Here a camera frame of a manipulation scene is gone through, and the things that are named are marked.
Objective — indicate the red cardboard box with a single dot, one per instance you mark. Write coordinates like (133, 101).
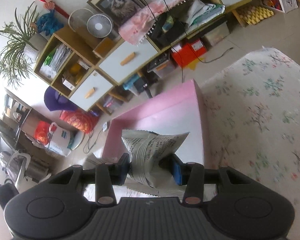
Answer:
(187, 52)

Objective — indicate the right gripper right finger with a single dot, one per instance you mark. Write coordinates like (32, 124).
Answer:
(191, 175)

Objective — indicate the white printed snack packet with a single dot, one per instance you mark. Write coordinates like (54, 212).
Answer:
(147, 149)
(131, 188)

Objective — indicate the potted green plant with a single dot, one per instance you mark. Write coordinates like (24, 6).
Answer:
(14, 65)

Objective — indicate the yellow egg tray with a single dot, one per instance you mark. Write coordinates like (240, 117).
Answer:
(253, 15)

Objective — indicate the white office chair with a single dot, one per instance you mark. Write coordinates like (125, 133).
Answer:
(23, 170)

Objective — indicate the wooden shelf cabinet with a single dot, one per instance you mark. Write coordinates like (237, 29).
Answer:
(110, 65)

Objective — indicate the framed cat picture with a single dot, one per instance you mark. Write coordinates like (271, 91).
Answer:
(120, 11)

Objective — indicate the white desk fan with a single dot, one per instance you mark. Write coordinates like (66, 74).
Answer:
(99, 25)

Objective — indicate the floral tablecloth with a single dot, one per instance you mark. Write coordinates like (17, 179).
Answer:
(253, 110)

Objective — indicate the purple plush toy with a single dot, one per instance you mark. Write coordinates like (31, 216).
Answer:
(55, 101)

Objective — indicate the pink cardboard box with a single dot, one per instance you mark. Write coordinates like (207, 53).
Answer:
(176, 111)

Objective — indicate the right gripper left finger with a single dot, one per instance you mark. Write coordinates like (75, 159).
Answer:
(106, 176)

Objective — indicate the pink table runner cloth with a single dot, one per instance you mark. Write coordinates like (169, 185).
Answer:
(137, 27)

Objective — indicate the red festive bag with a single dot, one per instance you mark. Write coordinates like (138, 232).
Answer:
(79, 119)

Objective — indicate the low wooden tv cabinet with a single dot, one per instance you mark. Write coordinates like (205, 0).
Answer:
(215, 2)

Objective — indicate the white shopping bag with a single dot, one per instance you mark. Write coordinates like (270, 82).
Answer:
(60, 140)

